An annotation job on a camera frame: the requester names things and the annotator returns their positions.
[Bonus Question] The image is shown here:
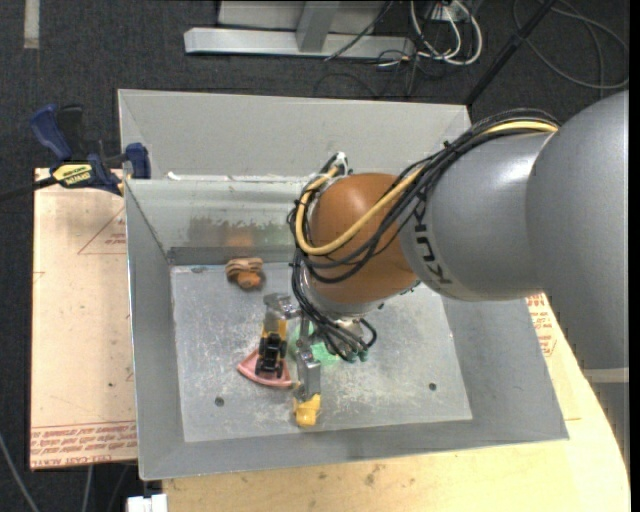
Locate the yellow and black toy vehicle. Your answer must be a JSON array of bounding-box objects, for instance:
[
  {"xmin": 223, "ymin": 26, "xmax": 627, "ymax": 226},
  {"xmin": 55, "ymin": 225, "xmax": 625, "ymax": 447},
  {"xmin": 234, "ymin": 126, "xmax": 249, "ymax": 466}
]
[{"xmin": 254, "ymin": 319, "xmax": 290, "ymax": 379}]

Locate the green round toy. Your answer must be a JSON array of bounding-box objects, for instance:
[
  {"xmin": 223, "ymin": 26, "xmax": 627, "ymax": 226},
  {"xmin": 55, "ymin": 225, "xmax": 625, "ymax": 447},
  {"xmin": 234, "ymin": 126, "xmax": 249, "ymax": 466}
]
[{"xmin": 298, "ymin": 319, "xmax": 346, "ymax": 369}]

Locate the brown cardboard board red print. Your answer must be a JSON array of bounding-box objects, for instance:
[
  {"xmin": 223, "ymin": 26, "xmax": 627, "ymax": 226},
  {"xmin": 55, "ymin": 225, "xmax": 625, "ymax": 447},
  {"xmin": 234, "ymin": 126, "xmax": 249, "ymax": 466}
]
[{"xmin": 29, "ymin": 167, "xmax": 584, "ymax": 472}]

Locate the tan striped toy food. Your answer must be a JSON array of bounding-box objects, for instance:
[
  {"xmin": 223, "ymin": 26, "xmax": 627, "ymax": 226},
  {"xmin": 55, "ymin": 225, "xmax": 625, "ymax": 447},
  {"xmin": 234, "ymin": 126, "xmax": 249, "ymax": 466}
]
[{"xmin": 224, "ymin": 256, "xmax": 266, "ymax": 291}]

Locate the pink wedge slice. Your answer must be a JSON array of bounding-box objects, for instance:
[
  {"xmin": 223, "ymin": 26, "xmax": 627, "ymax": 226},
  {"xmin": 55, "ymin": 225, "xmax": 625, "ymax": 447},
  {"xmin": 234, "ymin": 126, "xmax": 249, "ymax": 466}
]
[{"xmin": 236, "ymin": 347, "xmax": 294, "ymax": 391}]

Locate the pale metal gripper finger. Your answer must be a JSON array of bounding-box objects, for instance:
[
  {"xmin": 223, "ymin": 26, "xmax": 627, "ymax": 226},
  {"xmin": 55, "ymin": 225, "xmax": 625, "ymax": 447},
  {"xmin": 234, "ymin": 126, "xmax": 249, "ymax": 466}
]
[
  {"xmin": 262, "ymin": 292, "xmax": 302, "ymax": 332},
  {"xmin": 297, "ymin": 349, "xmax": 323, "ymax": 400}
]

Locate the grey metal bin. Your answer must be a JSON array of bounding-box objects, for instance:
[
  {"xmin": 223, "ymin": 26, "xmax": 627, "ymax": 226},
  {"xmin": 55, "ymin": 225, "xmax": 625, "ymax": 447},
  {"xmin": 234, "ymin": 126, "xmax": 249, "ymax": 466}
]
[{"xmin": 117, "ymin": 88, "xmax": 570, "ymax": 482}]

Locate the yellow toy piece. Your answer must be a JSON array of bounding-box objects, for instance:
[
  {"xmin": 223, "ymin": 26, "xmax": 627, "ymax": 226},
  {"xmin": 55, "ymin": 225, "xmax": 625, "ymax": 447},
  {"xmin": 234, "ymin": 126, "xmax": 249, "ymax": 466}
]
[{"xmin": 292, "ymin": 393, "xmax": 323, "ymax": 428}]

